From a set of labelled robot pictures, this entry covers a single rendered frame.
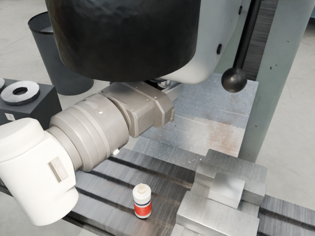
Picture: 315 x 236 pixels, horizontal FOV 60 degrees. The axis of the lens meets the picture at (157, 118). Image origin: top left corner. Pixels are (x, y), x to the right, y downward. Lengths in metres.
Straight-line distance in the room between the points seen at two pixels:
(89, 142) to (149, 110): 0.10
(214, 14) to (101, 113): 0.18
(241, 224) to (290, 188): 1.45
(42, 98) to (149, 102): 0.40
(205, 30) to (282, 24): 0.49
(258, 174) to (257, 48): 0.33
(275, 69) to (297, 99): 1.95
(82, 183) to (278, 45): 0.62
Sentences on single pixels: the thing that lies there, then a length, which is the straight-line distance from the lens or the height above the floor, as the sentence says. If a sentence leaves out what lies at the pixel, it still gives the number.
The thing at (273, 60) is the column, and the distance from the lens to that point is 0.81.
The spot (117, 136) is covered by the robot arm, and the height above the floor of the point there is 1.25.
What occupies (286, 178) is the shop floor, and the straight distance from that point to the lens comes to 2.05.
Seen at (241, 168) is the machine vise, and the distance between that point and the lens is 0.71.
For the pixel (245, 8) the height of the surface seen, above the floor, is 1.35.
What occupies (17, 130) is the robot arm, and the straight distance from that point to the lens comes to 0.33.
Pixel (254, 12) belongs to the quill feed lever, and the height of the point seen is 1.39.
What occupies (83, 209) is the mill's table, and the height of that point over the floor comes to 0.90.
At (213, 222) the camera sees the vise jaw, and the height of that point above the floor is 1.01.
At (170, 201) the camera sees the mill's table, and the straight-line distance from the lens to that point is 0.72.
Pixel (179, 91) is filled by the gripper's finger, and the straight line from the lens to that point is 0.46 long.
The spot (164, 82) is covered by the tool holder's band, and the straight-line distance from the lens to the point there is 0.43.
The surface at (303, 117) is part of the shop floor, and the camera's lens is 2.58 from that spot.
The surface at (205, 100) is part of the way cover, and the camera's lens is 0.86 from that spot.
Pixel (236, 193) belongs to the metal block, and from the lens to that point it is 0.58.
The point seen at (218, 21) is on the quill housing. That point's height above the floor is 1.40.
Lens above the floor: 1.51
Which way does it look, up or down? 42 degrees down
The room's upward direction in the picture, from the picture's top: straight up
